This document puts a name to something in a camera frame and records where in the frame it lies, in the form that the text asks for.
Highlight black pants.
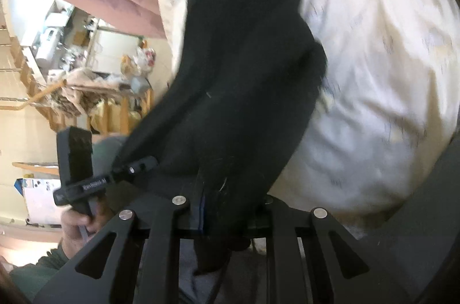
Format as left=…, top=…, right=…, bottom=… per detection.
left=111, top=0, right=327, bottom=276

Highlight white appliance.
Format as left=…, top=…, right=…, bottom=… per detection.
left=34, top=0, right=72, bottom=64

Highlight crumpled brown paper heap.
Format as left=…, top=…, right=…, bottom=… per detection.
left=47, top=68, right=123, bottom=114

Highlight plastic bags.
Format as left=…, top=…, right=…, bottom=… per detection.
left=120, top=38, right=157, bottom=74

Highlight white cabinet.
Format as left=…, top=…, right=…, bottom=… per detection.
left=86, top=27, right=142, bottom=74

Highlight cream printed blanket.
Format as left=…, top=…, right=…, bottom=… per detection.
left=153, top=0, right=459, bottom=218

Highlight person's left forearm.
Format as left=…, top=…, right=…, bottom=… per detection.
left=9, top=243, right=72, bottom=294

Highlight person's dark grey clothing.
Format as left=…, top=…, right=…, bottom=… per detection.
left=178, top=239, right=268, bottom=304

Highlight wooden rack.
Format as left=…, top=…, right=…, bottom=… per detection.
left=22, top=74, right=155, bottom=135

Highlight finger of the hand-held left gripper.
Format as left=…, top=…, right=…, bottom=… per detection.
left=110, top=156, right=159, bottom=180

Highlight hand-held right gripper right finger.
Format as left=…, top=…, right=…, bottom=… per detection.
left=248, top=196, right=410, bottom=304

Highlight white carton box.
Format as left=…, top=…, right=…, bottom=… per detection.
left=14, top=176, right=63, bottom=225

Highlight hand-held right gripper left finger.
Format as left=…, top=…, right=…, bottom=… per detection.
left=33, top=195, right=209, bottom=304

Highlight person's left hand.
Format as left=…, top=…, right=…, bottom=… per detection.
left=60, top=198, right=112, bottom=256

